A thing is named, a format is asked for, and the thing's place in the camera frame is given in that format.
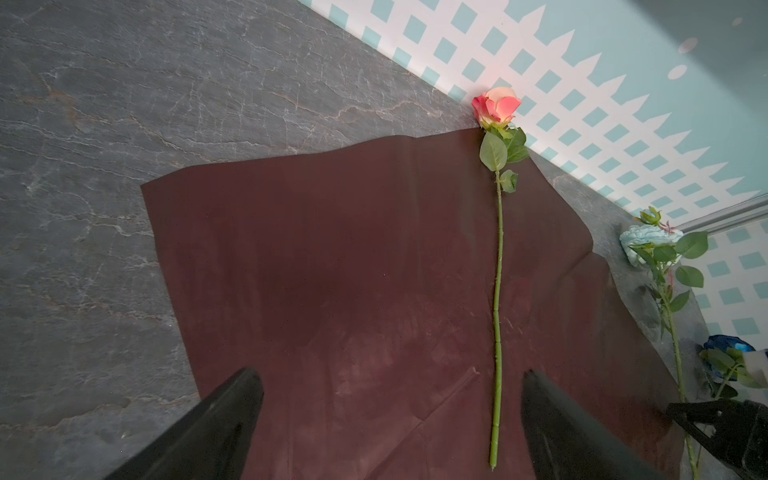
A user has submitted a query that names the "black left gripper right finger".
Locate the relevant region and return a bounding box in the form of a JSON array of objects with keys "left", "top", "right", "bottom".
[{"left": 521, "top": 370, "right": 663, "bottom": 480}]

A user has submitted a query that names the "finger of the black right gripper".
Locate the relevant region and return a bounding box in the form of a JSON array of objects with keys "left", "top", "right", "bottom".
[{"left": 666, "top": 399, "right": 767, "bottom": 479}]

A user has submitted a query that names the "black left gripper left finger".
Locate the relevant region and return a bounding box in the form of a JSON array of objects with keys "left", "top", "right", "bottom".
[{"left": 107, "top": 368, "right": 264, "bottom": 480}]

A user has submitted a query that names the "dark blue fake rose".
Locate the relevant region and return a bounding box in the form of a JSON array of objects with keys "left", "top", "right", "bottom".
[{"left": 699, "top": 334, "right": 767, "bottom": 399}]

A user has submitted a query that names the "light blue fake flower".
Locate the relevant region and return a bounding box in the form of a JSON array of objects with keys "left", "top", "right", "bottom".
[{"left": 619, "top": 206, "right": 710, "bottom": 480}]

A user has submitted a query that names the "dark red wrapping paper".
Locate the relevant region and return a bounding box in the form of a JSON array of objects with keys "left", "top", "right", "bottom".
[{"left": 142, "top": 129, "right": 683, "bottom": 479}]

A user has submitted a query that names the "pink orange fake rose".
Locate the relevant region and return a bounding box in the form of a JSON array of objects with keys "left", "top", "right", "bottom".
[{"left": 471, "top": 86, "right": 526, "bottom": 470}]

